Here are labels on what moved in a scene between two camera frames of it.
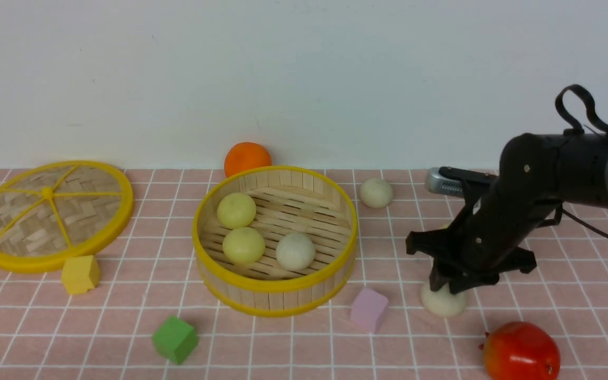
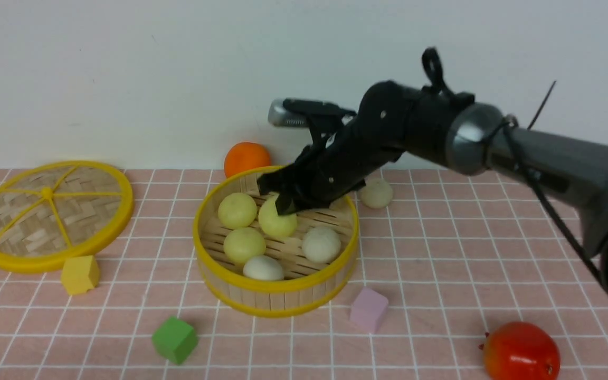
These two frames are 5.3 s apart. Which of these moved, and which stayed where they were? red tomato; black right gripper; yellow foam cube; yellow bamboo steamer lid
Moved: black right gripper
Stayed: yellow foam cube; yellow bamboo steamer lid; red tomato
